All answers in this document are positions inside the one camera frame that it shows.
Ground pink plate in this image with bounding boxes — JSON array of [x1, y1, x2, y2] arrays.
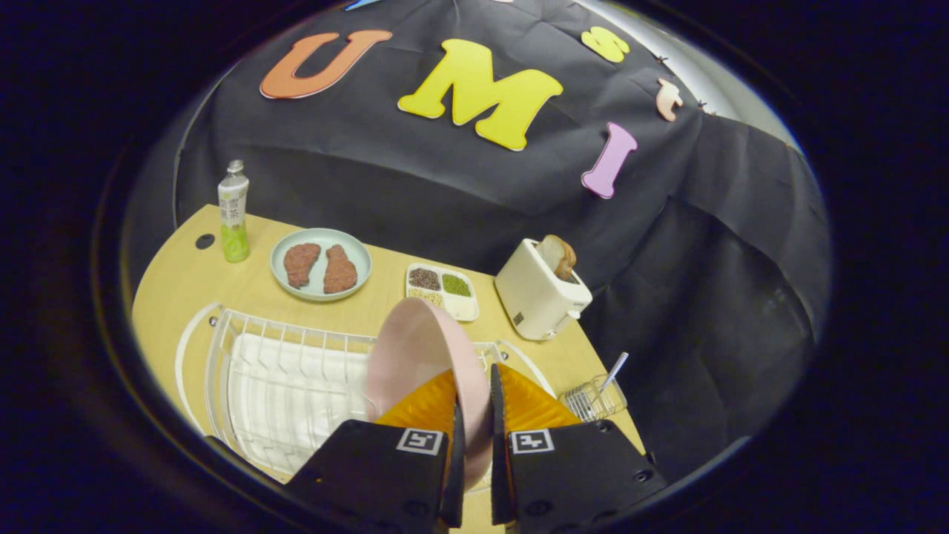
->
[[365, 297, 492, 492]]

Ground toasted bread slice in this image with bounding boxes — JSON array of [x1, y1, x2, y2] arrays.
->
[[536, 234, 578, 282]]

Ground white toaster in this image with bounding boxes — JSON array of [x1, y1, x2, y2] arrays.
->
[[495, 238, 594, 341]]

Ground clear cutlery basket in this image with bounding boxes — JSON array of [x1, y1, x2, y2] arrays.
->
[[558, 375, 628, 422]]

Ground pale green plate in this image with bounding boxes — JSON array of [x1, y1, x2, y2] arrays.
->
[[270, 228, 372, 302]]

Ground blue checkered handle spoon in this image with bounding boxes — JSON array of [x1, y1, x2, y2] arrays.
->
[[597, 352, 629, 394]]

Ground white sectioned grain tray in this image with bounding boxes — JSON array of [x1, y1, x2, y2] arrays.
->
[[405, 263, 480, 323]]

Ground green drink bottle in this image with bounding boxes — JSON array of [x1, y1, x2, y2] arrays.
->
[[217, 159, 251, 263]]

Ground white wire dish rack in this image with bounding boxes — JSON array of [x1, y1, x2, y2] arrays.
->
[[174, 302, 557, 494]]

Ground brown meat piece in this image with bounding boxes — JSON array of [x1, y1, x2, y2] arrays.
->
[[283, 243, 322, 289], [323, 244, 359, 294]]

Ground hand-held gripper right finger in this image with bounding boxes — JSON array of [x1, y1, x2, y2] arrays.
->
[[489, 362, 668, 534]]

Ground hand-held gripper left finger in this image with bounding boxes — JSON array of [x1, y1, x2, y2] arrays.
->
[[285, 369, 466, 534]]

